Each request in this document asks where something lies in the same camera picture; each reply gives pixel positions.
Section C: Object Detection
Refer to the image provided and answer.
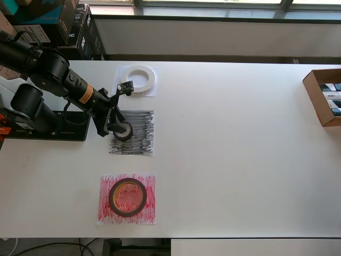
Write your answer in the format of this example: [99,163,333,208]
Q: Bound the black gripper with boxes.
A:
[90,89,128,137]

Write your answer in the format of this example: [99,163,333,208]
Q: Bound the small black tape roll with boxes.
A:
[113,122,133,142]

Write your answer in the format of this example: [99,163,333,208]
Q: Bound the white tape roll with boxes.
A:
[119,65,157,96]

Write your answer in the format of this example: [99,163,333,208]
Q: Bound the red tape roll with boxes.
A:
[108,178,148,217]

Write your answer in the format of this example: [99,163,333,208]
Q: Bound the black scribbled paper sheet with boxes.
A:
[108,109,156,156]

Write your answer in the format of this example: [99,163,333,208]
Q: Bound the blank white paper sheet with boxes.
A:
[111,66,158,98]

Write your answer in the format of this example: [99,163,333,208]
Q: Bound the black printed product box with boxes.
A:
[77,12,109,61]
[57,0,91,46]

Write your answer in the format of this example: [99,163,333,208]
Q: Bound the red scribbled paper sheet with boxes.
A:
[96,173,157,226]

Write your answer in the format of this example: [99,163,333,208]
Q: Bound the orange clamp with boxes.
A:
[0,111,12,136]

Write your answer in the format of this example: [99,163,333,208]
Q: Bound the black box with white label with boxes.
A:
[12,23,70,50]

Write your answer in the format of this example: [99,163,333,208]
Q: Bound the teal product box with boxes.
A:
[0,0,65,25]

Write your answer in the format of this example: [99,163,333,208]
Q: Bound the brown printed cardboard carton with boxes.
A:
[0,10,29,81]

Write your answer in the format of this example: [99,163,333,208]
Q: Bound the white board panel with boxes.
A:
[170,238,341,256]

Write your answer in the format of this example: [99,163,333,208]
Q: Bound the open brown cardboard box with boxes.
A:
[302,68,341,127]

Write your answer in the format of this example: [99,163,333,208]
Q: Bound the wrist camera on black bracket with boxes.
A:
[108,80,134,106]

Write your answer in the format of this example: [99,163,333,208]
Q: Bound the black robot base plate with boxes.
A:
[7,110,91,142]

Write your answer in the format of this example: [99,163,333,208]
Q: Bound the black camera cable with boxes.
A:
[63,98,91,125]

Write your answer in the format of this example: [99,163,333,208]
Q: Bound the black table frame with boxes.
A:
[102,238,171,256]

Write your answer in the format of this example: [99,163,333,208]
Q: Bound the black floor cable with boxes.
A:
[15,238,107,256]

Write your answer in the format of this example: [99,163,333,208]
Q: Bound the white floor cable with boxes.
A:
[0,236,19,256]

